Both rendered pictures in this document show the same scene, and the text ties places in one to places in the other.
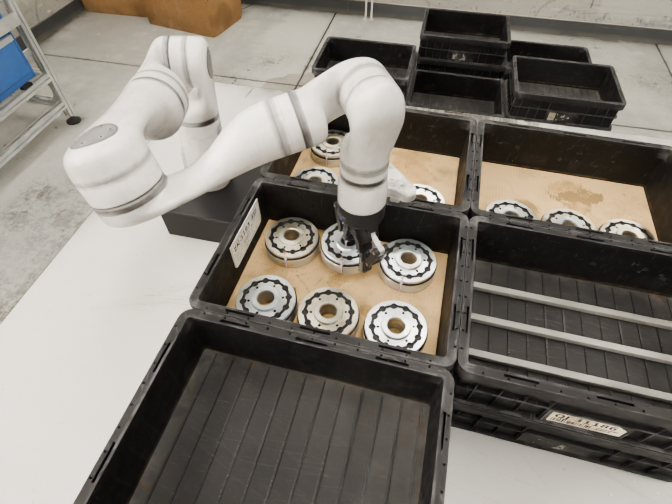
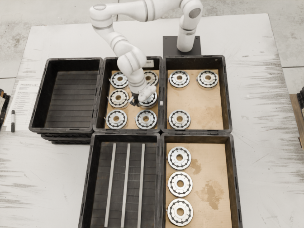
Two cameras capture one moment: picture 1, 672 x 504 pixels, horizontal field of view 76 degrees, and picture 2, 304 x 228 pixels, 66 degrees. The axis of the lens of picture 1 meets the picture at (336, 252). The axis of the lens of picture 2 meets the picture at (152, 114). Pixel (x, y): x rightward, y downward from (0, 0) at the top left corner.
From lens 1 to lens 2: 0.86 m
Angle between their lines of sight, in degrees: 44
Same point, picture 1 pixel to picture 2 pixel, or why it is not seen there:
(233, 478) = (71, 90)
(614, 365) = (118, 197)
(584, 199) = (211, 199)
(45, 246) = not seen: hidden behind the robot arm
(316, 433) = (84, 106)
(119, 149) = (95, 14)
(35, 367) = not seen: hidden behind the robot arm
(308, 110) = (116, 47)
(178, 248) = (157, 51)
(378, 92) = (119, 60)
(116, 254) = (149, 35)
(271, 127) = (110, 41)
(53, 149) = not seen: outside the picture
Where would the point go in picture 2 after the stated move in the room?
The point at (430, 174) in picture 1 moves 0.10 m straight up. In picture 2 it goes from (206, 124) to (209, 116)
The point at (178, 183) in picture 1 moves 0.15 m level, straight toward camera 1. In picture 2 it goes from (103, 31) to (73, 51)
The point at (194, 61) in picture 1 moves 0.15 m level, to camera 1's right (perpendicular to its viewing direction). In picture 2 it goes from (185, 8) to (194, 33)
